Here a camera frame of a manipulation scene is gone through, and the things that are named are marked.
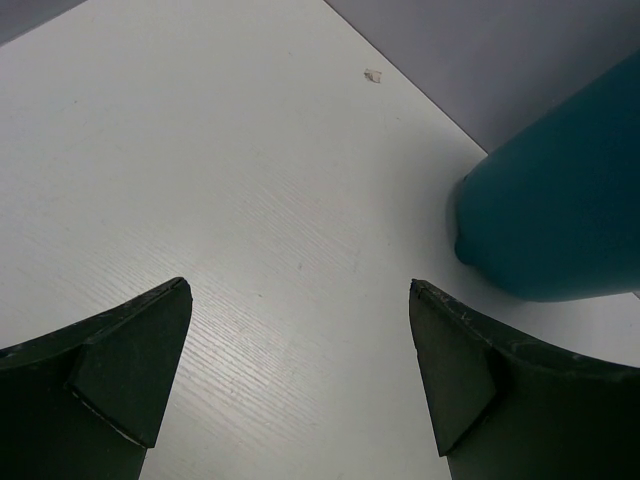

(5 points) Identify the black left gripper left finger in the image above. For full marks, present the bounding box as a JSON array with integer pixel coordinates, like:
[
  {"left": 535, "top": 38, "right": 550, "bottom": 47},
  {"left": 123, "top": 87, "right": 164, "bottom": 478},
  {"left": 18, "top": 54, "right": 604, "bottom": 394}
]
[{"left": 1, "top": 277, "right": 192, "bottom": 479}]

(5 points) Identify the teal bin with yellow rim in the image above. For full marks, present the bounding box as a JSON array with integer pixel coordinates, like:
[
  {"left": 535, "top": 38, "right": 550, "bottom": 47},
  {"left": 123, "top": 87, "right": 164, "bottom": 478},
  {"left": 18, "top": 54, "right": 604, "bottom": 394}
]
[{"left": 455, "top": 55, "right": 639, "bottom": 302}]

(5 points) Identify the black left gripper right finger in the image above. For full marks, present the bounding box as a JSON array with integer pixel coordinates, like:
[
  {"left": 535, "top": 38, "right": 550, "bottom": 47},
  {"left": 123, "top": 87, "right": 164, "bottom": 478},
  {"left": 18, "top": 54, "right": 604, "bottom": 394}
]
[{"left": 409, "top": 280, "right": 639, "bottom": 479}]

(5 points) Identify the small white paper scrap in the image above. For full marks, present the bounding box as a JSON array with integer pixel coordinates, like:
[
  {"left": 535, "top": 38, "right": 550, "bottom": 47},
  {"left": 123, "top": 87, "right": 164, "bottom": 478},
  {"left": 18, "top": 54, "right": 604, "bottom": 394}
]
[{"left": 363, "top": 69, "right": 382, "bottom": 84}]

